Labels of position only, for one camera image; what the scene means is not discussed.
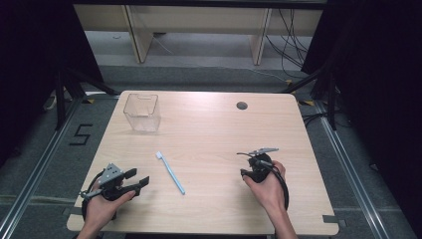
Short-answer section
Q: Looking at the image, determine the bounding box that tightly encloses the light blue toothbrush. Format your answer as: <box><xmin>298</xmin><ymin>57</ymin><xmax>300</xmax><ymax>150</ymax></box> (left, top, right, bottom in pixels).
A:
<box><xmin>155</xmin><ymin>150</ymin><xmax>186</xmax><ymax>196</ymax></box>

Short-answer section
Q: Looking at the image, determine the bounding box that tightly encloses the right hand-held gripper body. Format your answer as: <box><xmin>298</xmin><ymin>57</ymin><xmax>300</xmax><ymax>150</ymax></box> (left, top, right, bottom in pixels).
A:
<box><xmin>236</xmin><ymin>146</ymin><xmax>283</xmax><ymax>184</ymax></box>

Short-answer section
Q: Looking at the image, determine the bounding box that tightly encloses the aluminium floor rail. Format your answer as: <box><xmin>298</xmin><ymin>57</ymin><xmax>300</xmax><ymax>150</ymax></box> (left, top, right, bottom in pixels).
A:
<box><xmin>0</xmin><ymin>96</ymin><xmax>85</xmax><ymax>239</ymax></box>
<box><xmin>313</xmin><ymin>99</ymin><xmax>393</xmax><ymax>239</ymax></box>

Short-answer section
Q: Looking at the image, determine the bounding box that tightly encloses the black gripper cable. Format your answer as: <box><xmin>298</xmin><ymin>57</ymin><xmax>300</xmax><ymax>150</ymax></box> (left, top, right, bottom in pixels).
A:
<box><xmin>81</xmin><ymin>169</ymin><xmax>117</xmax><ymax>221</ymax></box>
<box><xmin>257</xmin><ymin>158</ymin><xmax>291</xmax><ymax>211</ymax></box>

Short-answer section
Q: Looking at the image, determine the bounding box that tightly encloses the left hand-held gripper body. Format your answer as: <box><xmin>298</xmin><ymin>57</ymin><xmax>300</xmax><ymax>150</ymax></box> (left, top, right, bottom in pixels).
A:
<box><xmin>79</xmin><ymin>162</ymin><xmax>141</xmax><ymax>202</ymax></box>

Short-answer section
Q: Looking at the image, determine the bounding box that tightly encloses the clear plastic container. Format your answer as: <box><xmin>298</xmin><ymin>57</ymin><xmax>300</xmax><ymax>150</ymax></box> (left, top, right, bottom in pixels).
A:
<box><xmin>122</xmin><ymin>93</ymin><xmax>162</xmax><ymax>133</ymax></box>

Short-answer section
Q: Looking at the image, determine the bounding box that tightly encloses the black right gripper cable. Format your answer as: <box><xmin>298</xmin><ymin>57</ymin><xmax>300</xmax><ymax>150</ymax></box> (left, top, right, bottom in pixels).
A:
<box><xmin>257</xmin><ymin>158</ymin><xmax>291</xmax><ymax>211</ymax></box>

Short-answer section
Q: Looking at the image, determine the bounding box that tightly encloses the bundle of black cables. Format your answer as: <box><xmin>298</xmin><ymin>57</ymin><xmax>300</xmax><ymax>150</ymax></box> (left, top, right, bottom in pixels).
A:
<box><xmin>264</xmin><ymin>8</ymin><xmax>311</xmax><ymax>81</ymax></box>

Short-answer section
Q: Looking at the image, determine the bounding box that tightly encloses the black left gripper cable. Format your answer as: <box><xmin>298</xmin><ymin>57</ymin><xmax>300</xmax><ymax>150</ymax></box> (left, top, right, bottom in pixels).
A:
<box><xmin>81</xmin><ymin>169</ymin><xmax>117</xmax><ymax>221</ymax></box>

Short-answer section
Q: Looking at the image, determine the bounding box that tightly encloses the person's right hand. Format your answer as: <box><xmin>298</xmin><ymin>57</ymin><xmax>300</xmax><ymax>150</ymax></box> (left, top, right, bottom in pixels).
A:
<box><xmin>242</xmin><ymin>160</ymin><xmax>288</xmax><ymax>215</ymax></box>

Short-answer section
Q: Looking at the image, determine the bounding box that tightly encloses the black metal stand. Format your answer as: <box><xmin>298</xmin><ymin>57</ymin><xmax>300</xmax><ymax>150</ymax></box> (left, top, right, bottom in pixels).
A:
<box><xmin>280</xmin><ymin>65</ymin><xmax>338</xmax><ymax>131</ymax></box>
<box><xmin>54</xmin><ymin>65</ymin><xmax>121</xmax><ymax>131</ymax></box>

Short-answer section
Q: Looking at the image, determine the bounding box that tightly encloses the person's left hand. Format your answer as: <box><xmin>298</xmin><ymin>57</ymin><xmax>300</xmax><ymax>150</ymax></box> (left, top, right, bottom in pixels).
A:
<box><xmin>82</xmin><ymin>180</ymin><xmax>137</xmax><ymax>231</ymax></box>

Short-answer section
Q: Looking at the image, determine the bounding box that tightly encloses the black curtain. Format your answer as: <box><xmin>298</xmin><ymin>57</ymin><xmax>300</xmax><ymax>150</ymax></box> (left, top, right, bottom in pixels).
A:
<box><xmin>301</xmin><ymin>0</ymin><xmax>422</xmax><ymax>230</ymax></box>
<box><xmin>0</xmin><ymin>0</ymin><xmax>105</xmax><ymax>167</ymax></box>

